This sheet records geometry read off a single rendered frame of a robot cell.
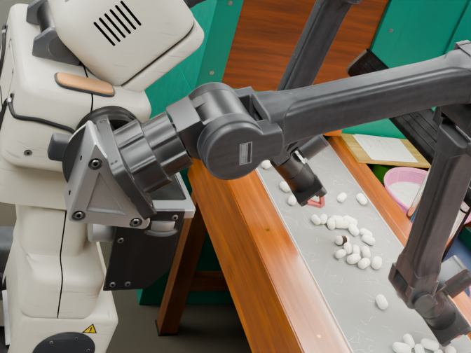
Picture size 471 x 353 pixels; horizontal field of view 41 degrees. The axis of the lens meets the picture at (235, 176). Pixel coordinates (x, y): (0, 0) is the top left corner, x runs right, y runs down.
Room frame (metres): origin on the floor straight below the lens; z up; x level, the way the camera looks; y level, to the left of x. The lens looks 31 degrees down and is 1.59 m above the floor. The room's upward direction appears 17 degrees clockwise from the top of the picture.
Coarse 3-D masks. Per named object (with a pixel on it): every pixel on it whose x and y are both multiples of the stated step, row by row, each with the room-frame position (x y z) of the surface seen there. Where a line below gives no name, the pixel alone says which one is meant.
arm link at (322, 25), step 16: (320, 0) 1.21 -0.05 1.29; (336, 0) 1.19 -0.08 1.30; (352, 0) 1.17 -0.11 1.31; (320, 16) 1.19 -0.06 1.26; (336, 16) 1.20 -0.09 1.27; (304, 32) 1.20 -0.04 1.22; (320, 32) 1.19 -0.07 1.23; (336, 32) 1.21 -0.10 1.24; (304, 48) 1.18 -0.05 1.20; (320, 48) 1.19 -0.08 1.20; (288, 64) 1.21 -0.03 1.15; (304, 64) 1.18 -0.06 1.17; (320, 64) 1.20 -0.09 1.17; (288, 80) 1.18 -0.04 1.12; (304, 80) 1.18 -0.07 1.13
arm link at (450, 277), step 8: (456, 256) 0.99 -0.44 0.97; (448, 264) 0.98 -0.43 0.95; (456, 264) 0.97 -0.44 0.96; (440, 272) 0.96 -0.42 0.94; (448, 272) 0.96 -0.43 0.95; (456, 272) 0.96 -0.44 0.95; (464, 272) 0.96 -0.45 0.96; (440, 280) 0.95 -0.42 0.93; (448, 280) 0.95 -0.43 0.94; (456, 280) 0.96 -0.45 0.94; (464, 280) 0.96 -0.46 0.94; (440, 288) 0.94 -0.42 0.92; (448, 288) 0.95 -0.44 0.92; (456, 288) 0.96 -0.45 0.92; (464, 288) 0.96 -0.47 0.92; (416, 296) 0.90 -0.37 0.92; (424, 296) 0.90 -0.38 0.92; (416, 304) 0.89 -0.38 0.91; (424, 304) 0.90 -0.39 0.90; (432, 304) 0.92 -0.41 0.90; (424, 312) 0.91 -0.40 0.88
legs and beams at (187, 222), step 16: (192, 192) 1.54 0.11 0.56; (192, 224) 1.50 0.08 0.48; (192, 240) 1.50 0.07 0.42; (176, 256) 1.53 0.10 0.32; (192, 256) 1.51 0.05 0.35; (176, 272) 1.50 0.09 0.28; (192, 272) 1.52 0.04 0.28; (208, 272) 1.58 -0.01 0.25; (176, 288) 1.50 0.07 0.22; (192, 288) 1.54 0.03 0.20; (208, 288) 1.56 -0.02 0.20; (224, 288) 1.59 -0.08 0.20; (176, 304) 1.51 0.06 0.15; (160, 320) 1.52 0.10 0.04; (176, 320) 1.51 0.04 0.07
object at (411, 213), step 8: (424, 184) 1.43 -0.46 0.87; (416, 200) 1.43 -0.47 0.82; (416, 208) 1.43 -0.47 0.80; (464, 208) 1.29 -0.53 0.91; (408, 216) 1.43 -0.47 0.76; (464, 216) 1.29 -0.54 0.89; (456, 224) 1.29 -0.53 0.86; (456, 232) 1.29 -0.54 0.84; (448, 240) 1.29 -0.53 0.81; (448, 248) 1.29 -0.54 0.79
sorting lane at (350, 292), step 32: (320, 160) 1.63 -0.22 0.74; (288, 192) 1.41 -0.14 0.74; (352, 192) 1.51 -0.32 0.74; (288, 224) 1.26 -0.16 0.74; (320, 224) 1.30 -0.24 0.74; (384, 224) 1.39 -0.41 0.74; (320, 256) 1.17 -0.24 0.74; (384, 256) 1.25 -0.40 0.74; (320, 288) 1.06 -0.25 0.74; (352, 288) 1.10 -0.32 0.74; (384, 288) 1.13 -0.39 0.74; (352, 320) 0.99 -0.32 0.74; (384, 320) 1.03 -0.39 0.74; (416, 320) 1.06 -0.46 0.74; (352, 352) 0.90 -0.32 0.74; (384, 352) 0.93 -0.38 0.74
